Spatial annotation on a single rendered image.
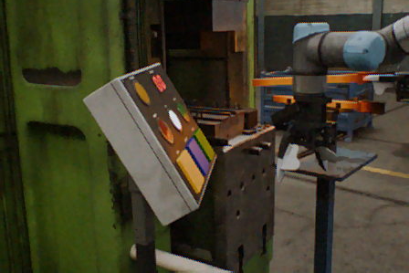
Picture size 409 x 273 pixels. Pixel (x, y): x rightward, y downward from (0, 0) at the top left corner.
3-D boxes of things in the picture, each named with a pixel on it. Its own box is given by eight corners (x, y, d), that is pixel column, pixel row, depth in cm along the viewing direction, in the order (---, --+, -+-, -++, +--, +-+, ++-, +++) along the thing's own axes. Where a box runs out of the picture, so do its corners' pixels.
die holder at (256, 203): (274, 236, 180) (276, 125, 171) (227, 281, 148) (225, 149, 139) (162, 208, 209) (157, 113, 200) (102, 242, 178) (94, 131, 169)
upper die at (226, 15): (243, 30, 155) (243, 1, 153) (213, 31, 138) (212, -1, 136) (146, 31, 177) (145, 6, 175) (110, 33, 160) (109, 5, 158)
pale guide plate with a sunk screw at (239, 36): (246, 50, 184) (246, 7, 181) (235, 51, 177) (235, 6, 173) (241, 50, 185) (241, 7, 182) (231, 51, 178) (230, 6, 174)
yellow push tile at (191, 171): (204, 179, 94) (185, 148, 93) (200, 192, 86) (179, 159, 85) (197, 183, 94) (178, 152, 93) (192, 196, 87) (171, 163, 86)
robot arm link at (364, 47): (396, 29, 91) (349, 30, 99) (366, 31, 84) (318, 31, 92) (394, 68, 93) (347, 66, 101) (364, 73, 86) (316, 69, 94)
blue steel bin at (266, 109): (373, 128, 563) (377, 70, 549) (351, 141, 502) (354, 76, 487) (287, 118, 635) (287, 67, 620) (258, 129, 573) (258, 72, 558)
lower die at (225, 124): (244, 131, 162) (243, 108, 160) (214, 144, 145) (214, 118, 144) (151, 120, 184) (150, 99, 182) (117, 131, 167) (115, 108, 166)
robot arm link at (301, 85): (285, 74, 101) (311, 71, 105) (285, 94, 102) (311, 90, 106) (309, 77, 95) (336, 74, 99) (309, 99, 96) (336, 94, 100)
